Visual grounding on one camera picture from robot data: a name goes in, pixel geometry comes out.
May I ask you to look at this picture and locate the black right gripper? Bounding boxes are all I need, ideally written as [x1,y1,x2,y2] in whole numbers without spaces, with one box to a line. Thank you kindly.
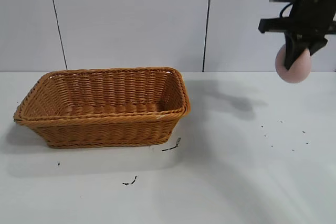
[258,17,336,71]

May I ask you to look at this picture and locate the pink peach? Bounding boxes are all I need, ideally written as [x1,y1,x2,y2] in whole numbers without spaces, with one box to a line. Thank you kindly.
[274,45,312,85]

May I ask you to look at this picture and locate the brown woven wicker basket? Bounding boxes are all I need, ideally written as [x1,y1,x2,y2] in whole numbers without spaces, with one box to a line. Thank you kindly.
[13,67,192,149]

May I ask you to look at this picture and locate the black camera cable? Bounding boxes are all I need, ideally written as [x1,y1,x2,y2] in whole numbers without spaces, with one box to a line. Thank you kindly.
[279,1,296,20]

